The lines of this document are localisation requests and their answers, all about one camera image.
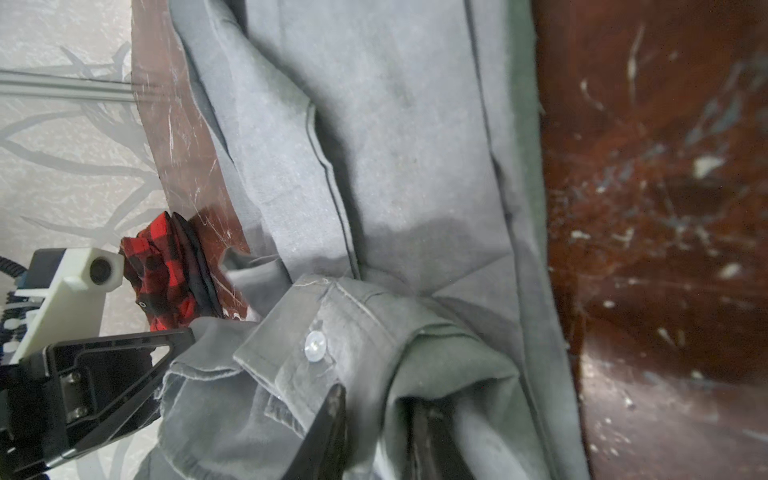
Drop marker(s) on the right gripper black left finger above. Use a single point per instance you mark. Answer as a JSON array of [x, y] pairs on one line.
[[322, 454]]

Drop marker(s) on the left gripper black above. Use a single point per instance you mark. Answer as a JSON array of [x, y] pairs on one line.
[[82, 395]]

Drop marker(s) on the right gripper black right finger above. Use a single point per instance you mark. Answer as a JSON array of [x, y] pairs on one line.
[[433, 454]]

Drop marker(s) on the grey long sleeve shirt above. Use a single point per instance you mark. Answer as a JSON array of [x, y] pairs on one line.
[[386, 157]]

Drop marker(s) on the red black plaid folded shirt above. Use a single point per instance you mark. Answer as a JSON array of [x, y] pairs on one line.
[[167, 269]]

